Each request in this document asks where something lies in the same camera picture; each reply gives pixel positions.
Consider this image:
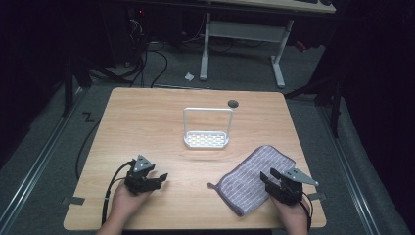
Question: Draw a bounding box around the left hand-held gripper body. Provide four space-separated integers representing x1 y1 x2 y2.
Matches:
123 154 157 197

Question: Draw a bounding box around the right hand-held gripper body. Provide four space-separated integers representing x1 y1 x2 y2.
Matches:
264 167 320 207

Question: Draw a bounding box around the purple striped towel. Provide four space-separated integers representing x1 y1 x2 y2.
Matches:
207 144 297 217

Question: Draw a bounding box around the person's left hand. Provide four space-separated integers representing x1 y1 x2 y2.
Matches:
109 181 154 227

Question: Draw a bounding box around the person's right hand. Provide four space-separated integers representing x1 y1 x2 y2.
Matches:
269 195 310 235

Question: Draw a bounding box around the grey tape strip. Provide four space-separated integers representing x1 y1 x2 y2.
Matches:
61 195 86 207
306 192 328 202

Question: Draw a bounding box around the white towel rack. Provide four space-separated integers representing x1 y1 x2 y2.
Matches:
182 106 235 150

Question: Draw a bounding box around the black metal stand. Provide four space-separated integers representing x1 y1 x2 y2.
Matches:
60 55 94 118
283 62 346 139

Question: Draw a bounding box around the white-legged desk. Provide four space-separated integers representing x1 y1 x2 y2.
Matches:
182 0 337 90

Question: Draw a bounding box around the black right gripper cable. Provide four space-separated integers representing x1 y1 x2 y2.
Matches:
299 191 314 231

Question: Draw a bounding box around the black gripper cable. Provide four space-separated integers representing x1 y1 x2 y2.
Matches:
101 159 136 227
299 191 314 231

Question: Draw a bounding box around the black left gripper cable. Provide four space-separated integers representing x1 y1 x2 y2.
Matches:
101 159 136 227

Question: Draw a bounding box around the metal floor rail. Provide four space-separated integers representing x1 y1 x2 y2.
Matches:
317 105 383 235
0 85 86 229

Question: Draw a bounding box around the black floor cable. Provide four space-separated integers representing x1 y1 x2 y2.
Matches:
74 117 103 181

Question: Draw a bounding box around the bundle of black cables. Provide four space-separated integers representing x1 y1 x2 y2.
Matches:
87 13 169 89

